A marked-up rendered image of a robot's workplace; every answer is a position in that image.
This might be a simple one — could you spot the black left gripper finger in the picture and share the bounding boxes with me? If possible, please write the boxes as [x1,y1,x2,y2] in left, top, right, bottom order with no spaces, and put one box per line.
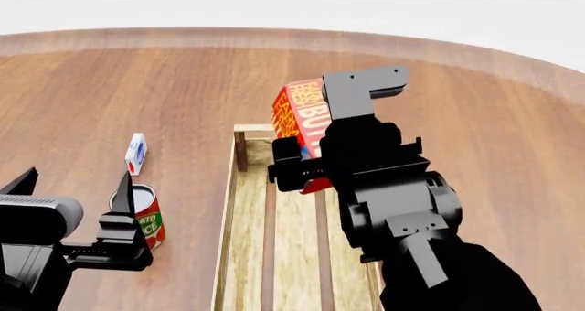
[0,166,40,196]
[94,169,154,273]

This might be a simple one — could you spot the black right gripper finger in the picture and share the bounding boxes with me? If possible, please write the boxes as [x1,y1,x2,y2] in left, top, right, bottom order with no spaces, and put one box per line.
[267,136,304,193]

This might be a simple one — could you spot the red butter box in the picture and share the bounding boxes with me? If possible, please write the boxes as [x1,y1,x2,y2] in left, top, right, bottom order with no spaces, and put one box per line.
[270,78,334,196]

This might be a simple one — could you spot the wooden slatted tray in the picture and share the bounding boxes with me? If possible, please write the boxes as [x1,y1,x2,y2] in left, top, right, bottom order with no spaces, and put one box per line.
[210,123,386,311]

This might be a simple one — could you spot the tomato sauce can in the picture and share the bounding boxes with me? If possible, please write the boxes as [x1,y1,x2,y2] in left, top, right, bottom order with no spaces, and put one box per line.
[108,183,167,251]

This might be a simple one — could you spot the small white blue box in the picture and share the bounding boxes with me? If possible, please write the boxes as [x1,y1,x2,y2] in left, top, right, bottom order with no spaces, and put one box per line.
[123,133,149,177]

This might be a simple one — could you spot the grey left gripper camera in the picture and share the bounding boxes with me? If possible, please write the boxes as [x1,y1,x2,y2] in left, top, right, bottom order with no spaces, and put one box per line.
[0,193,85,247]

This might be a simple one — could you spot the grey right gripper camera mount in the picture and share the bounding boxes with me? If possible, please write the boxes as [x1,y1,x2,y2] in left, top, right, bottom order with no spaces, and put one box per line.
[321,64,410,122]

